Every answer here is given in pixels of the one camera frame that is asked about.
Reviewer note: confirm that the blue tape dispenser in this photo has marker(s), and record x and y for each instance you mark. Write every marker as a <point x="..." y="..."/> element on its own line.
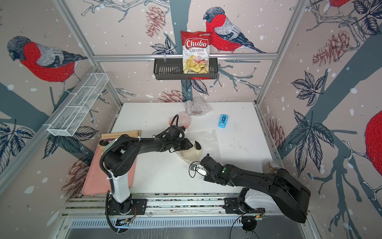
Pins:
<point x="223" y="121"/>

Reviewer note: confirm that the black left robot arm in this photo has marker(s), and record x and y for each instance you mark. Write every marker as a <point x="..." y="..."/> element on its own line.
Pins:
<point x="118" y="158"/>

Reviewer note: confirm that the white wire mesh shelf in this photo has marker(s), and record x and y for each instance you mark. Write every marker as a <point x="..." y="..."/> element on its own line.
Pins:
<point x="80" y="103"/>

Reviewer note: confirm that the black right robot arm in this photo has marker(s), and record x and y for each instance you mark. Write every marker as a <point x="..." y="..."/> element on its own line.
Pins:
<point x="289" y="195"/>

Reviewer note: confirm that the pink plastic tray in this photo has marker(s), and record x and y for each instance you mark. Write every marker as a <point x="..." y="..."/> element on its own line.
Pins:
<point x="96" y="182"/>

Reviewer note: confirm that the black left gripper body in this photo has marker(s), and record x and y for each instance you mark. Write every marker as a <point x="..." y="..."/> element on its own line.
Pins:
<point x="180" y="145"/>

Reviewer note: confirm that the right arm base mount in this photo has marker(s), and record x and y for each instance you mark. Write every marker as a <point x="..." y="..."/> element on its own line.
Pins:
<point x="239" y="206"/>

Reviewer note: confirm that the cream plate with dark spot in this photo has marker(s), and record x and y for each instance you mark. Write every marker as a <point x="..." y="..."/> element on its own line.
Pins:
<point x="192" y="154"/>

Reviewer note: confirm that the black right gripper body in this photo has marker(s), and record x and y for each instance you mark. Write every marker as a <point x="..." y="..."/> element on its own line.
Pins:
<point x="210" y="178"/>

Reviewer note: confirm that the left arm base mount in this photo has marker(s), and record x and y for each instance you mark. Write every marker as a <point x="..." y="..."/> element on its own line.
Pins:
<point x="128" y="207"/>

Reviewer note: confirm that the black wire wall basket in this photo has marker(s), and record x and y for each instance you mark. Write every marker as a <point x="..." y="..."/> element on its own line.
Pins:
<point x="172" y="69"/>

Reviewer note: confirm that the brown spice jar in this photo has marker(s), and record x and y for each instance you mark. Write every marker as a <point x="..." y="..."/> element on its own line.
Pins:
<point x="271" y="166"/>

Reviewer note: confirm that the orange plastic plate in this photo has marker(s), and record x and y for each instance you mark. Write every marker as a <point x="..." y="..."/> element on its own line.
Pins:
<point x="185" y="119"/>

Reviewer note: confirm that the stack of bubble wrap sheets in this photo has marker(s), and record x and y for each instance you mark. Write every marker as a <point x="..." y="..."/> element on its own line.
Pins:
<point x="208" y="141"/>

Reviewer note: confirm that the mint green floral plate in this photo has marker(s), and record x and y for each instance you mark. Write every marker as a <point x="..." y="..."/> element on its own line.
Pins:
<point x="111" y="143"/>

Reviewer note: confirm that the Chuba cassava chips bag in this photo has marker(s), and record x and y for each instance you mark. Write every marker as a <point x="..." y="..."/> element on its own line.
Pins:
<point x="196" y="52"/>

